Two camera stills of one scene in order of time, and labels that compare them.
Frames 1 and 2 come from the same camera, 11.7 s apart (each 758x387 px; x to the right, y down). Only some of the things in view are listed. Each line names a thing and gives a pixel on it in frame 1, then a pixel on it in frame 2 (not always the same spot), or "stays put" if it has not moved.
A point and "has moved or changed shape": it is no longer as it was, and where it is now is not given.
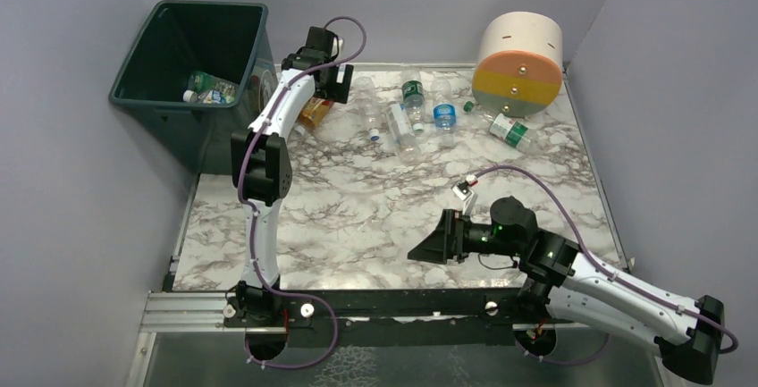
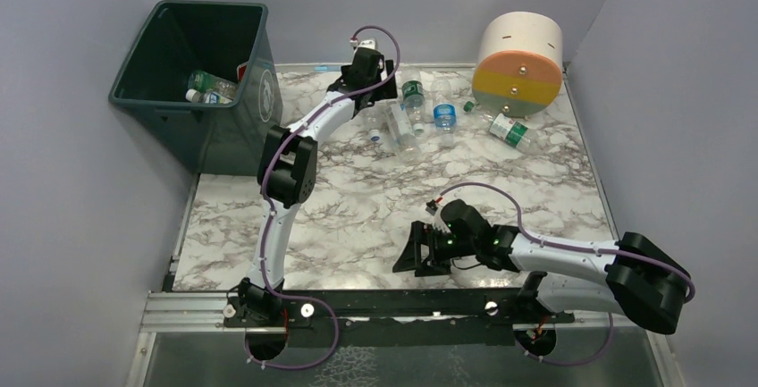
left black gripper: (341, 83) → (367, 62)
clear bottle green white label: (506, 129) stays put
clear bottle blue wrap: (444, 112) stays put
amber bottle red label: (313, 113) has moved or changed shape
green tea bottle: (201, 81) stays put
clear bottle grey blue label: (219, 96) stays put
